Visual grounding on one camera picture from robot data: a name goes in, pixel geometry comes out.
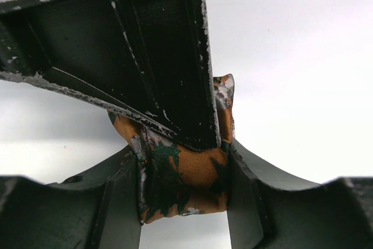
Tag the orange grey patterned tie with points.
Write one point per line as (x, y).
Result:
(174, 180)

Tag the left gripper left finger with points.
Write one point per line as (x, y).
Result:
(93, 209)

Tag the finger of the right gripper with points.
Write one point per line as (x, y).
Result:
(146, 59)

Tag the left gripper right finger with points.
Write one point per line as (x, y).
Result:
(271, 208)

